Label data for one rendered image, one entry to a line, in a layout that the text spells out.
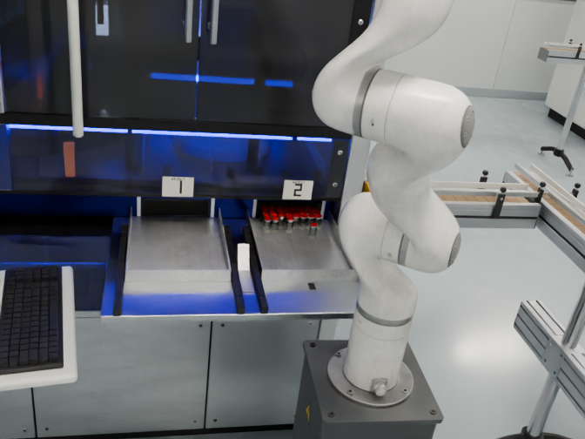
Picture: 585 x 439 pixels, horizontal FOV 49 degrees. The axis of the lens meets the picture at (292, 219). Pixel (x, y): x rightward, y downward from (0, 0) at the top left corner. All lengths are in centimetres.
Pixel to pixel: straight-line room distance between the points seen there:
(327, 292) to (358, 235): 46
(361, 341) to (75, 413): 122
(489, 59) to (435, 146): 638
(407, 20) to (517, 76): 662
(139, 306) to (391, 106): 89
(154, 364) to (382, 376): 97
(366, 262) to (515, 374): 189
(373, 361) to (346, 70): 67
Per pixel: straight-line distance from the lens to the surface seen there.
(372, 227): 120
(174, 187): 179
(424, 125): 86
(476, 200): 223
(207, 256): 174
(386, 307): 127
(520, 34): 732
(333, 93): 89
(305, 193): 185
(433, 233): 115
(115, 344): 209
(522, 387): 301
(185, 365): 215
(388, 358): 135
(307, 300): 161
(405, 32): 85
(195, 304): 156
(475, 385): 292
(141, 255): 174
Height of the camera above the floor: 179
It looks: 28 degrees down
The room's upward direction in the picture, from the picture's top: 7 degrees clockwise
